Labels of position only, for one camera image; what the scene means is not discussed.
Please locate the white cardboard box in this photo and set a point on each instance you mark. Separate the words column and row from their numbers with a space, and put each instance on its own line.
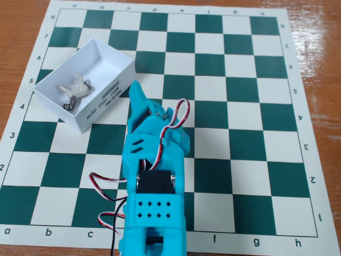
column 112, row 61

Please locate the cyan gripper body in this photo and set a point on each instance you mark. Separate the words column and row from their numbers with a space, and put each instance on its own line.
column 143, row 123

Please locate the cyan gripper finger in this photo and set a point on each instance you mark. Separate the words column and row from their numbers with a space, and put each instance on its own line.
column 137, row 98
column 181, row 141

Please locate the green and white chessboard mat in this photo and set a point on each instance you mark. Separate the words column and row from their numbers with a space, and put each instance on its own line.
column 239, row 176

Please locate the cyan robot arm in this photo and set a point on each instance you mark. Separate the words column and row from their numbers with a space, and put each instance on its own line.
column 154, row 216

